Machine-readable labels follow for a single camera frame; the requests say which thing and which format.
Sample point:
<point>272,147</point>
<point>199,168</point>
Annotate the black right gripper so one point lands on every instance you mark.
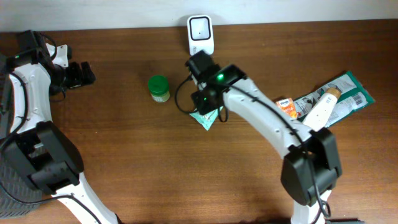
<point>202,106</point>

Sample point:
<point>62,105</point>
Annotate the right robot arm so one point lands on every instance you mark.
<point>311,163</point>

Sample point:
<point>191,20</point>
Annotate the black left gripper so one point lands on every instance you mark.
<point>76,79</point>

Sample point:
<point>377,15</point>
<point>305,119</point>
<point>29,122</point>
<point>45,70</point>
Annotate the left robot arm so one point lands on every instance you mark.
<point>39,164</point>

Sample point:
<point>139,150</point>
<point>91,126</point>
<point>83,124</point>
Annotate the white barcode scanner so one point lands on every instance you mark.
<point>200,34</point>

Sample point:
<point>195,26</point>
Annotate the orange tissue pack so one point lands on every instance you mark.
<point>288,107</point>

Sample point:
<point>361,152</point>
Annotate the green lid jar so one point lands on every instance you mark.
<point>158,86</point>

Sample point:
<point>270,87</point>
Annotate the green glove package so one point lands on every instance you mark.
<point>353,97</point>

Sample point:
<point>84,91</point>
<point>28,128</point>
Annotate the grey plastic basket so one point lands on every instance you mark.
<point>17,188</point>

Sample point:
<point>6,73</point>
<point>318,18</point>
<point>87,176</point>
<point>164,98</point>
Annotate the mint wet wipes pack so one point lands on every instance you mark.
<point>206,120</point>

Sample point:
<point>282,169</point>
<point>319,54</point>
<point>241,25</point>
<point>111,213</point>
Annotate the white tube with cork cap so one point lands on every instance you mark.
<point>320,113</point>

